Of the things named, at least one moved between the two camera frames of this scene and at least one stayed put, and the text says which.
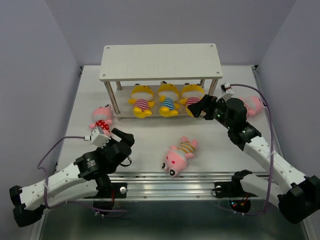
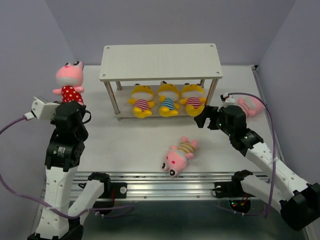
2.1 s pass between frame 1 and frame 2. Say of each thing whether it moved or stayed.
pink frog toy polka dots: moved
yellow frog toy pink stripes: stayed
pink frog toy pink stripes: stayed
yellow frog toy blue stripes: stayed
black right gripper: moved
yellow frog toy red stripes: stayed
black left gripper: moved
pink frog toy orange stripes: stayed
